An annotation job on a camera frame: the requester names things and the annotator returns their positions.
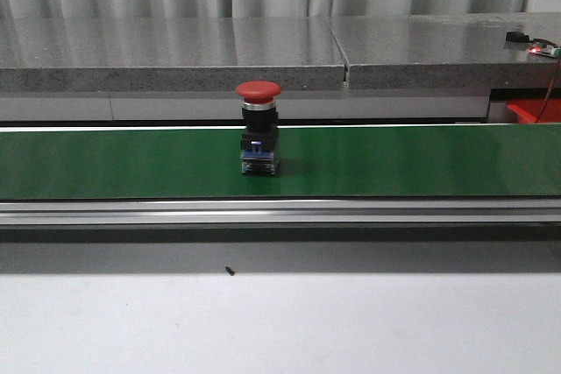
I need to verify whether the green conveyor belt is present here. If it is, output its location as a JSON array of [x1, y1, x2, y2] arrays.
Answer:
[[1, 124, 560, 201]]

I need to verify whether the aluminium conveyor frame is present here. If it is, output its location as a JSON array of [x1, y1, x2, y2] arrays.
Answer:
[[1, 126, 560, 226]]

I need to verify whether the red tray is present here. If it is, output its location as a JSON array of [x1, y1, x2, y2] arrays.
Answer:
[[507, 99, 561, 124]]

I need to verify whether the small green circuit board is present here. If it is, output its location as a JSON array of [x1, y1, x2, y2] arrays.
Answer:
[[505, 31, 560, 59]]

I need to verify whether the grey stone bench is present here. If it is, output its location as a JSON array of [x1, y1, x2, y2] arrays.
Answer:
[[1, 12, 560, 125]]

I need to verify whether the red black wire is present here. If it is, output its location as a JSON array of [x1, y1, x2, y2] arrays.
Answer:
[[534, 57, 561, 124]]

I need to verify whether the red mushroom push button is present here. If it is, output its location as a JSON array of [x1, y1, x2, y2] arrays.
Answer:
[[235, 81, 282, 175]]

